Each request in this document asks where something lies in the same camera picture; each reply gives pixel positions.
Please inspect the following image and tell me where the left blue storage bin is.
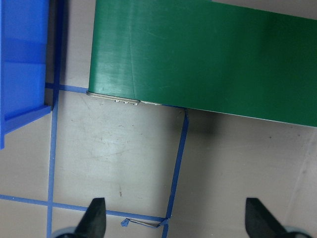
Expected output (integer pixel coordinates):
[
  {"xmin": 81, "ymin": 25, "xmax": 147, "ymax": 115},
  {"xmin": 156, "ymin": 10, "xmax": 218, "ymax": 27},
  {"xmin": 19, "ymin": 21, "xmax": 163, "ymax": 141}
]
[{"xmin": 0, "ymin": 0, "xmax": 51, "ymax": 149}]

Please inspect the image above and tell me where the green conveyor belt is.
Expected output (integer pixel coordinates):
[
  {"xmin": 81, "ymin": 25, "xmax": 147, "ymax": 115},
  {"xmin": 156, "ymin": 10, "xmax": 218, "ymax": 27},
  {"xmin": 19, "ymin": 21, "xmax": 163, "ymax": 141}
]
[{"xmin": 88, "ymin": 0, "xmax": 317, "ymax": 126}]

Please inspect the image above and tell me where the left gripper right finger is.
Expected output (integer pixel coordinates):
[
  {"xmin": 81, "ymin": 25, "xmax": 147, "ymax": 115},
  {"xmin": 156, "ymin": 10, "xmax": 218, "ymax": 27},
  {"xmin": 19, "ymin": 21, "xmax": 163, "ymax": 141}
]
[{"xmin": 245, "ymin": 198, "xmax": 290, "ymax": 238}]

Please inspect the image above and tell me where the brown paper table cover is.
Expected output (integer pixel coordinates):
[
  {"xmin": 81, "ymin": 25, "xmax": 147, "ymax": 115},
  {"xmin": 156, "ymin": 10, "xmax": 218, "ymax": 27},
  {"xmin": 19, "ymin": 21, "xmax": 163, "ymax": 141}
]
[{"xmin": 0, "ymin": 0, "xmax": 317, "ymax": 238}]

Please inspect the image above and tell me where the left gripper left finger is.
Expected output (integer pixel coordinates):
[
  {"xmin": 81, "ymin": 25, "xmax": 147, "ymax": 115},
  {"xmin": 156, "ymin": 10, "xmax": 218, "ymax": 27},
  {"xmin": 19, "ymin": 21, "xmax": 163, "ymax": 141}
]
[{"xmin": 74, "ymin": 198, "xmax": 106, "ymax": 238}]

